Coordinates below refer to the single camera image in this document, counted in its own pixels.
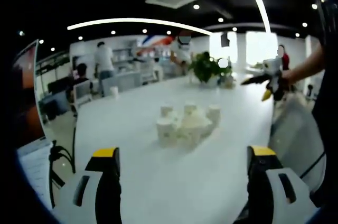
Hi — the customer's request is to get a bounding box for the thin black cable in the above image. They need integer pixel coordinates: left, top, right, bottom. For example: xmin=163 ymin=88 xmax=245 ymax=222
xmin=300 ymin=152 xmax=326 ymax=180

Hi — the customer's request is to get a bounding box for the single white paper cup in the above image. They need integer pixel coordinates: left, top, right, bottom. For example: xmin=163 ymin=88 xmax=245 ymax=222
xmin=109 ymin=86 xmax=120 ymax=100

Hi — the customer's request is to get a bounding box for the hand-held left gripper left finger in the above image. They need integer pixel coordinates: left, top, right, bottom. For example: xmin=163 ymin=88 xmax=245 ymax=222
xmin=52 ymin=147 xmax=123 ymax=224

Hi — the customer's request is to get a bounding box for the group of round ceiling spotlights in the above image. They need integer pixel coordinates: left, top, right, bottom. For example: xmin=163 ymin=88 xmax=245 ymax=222
xmin=17 ymin=0 xmax=319 ymax=52

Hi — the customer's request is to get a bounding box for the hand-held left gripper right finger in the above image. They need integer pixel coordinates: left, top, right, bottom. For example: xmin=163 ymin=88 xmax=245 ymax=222
xmin=233 ymin=145 xmax=321 ymax=224

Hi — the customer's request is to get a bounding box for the green potted plant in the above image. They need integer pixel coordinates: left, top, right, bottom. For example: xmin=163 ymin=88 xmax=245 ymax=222
xmin=187 ymin=51 xmax=233 ymax=88

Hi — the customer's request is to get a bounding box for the cluster of white paper cups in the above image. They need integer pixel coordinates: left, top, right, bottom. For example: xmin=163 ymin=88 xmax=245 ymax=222
xmin=155 ymin=101 xmax=222 ymax=148

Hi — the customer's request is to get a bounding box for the person's dark clothing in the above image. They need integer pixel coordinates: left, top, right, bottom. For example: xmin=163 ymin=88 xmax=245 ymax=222
xmin=309 ymin=0 xmax=338 ymax=209

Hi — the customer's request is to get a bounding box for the white keyboard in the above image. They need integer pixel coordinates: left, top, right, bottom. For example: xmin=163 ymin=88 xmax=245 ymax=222
xmin=16 ymin=139 xmax=55 ymax=210

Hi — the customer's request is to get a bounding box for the white table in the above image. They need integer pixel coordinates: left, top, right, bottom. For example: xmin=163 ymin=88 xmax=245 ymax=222
xmin=73 ymin=74 xmax=276 ymax=224

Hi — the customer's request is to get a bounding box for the white office chair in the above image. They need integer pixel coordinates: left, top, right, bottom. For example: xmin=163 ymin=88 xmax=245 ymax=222
xmin=71 ymin=79 xmax=93 ymax=110

